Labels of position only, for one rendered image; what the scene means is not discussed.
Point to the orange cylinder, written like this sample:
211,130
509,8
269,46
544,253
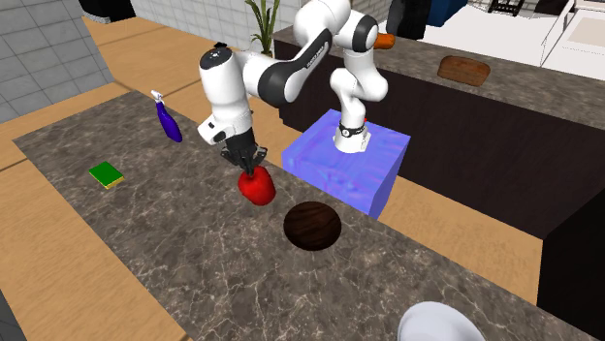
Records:
385,41

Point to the blue robot stand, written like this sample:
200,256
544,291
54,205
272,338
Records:
350,172

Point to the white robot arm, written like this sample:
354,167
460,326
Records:
227,92

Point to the purple spray bottle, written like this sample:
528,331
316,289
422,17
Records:
168,122

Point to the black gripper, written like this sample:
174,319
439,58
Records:
240,143

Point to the dark wooden bowl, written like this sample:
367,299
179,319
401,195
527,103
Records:
312,226

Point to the green and yellow sponge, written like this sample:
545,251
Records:
106,174

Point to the white stove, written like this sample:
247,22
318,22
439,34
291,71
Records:
574,37

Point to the green potted plant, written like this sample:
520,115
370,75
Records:
265,23

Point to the brown wooden cutting board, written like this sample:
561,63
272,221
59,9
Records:
463,71

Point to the white bowl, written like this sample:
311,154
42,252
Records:
437,323

